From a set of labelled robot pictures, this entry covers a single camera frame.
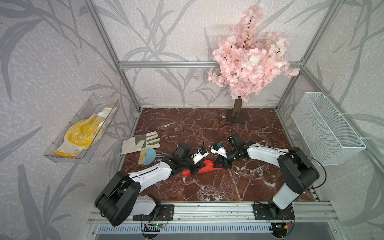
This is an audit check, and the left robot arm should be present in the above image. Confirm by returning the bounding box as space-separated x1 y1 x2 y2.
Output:
95 144 209 227

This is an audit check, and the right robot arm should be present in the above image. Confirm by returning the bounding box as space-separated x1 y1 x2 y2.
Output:
210 134 320 214

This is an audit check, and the light blue straw brush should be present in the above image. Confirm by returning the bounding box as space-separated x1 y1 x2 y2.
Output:
138 149 165 166

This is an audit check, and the white grey work glove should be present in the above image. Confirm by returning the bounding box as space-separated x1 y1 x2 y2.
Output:
122 132 161 154

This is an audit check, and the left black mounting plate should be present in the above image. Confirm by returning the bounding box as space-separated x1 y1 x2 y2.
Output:
133 205 175 222

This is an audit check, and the black mounting plate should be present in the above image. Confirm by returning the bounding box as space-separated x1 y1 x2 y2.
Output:
253 202 296 221
133 205 175 222

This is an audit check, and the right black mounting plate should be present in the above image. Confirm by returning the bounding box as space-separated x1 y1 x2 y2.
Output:
253 202 296 221

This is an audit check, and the left circuit board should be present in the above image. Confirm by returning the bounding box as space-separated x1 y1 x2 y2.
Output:
144 223 168 232

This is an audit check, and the circuit board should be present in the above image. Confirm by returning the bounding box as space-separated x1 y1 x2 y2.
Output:
144 223 168 232
269 223 292 231

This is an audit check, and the right circuit board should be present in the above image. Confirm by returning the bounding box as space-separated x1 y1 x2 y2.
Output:
269 223 292 231

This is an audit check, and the pink cherry blossom tree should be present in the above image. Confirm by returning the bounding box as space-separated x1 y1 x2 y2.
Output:
208 5 300 124

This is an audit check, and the horizontal aluminium back bar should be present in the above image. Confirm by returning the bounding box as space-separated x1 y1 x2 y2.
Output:
119 62 220 69

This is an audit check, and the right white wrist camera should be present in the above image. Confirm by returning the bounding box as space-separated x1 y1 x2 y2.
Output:
211 143 227 158

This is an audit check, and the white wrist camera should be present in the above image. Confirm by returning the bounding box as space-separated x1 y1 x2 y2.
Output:
193 147 209 165
211 143 227 158

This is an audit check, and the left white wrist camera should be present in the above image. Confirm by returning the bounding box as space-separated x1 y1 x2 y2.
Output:
193 147 209 165

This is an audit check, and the aluminium frame corner post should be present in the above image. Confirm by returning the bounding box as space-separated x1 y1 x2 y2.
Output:
85 0 141 112

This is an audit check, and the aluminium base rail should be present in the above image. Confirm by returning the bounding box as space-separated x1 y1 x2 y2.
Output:
86 201 340 225

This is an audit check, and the white wire mesh basket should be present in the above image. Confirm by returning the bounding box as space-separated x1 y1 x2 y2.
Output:
292 92 367 166

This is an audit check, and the clear plastic wall tray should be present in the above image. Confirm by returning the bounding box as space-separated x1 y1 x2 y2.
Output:
43 94 121 164

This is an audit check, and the right aluminium corner post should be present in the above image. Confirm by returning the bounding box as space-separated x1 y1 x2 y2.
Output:
275 0 344 111

